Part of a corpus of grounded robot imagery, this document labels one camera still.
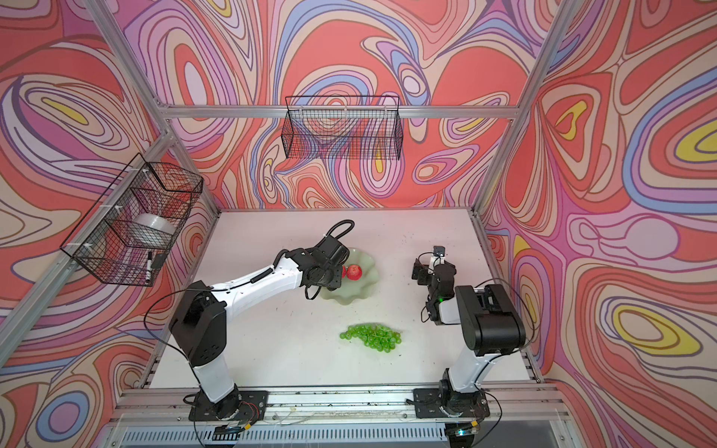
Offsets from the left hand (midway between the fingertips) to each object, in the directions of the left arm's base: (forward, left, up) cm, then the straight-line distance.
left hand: (339, 276), depth 88 cm
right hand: (+8, -32, -5) cm, 33 cm away
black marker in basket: (-7, +49, +16) cm, 52 cm away
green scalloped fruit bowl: (-1, -4, -8) cm, 9 cm away
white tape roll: (+4, +48, +22) cm, 53 cm away
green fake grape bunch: (-18, -13, -7) cm, 23 cm away
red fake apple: (+5, -4, -6) cm, 9 cm away
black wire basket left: (0, +55, +21) cm, 59 cm away
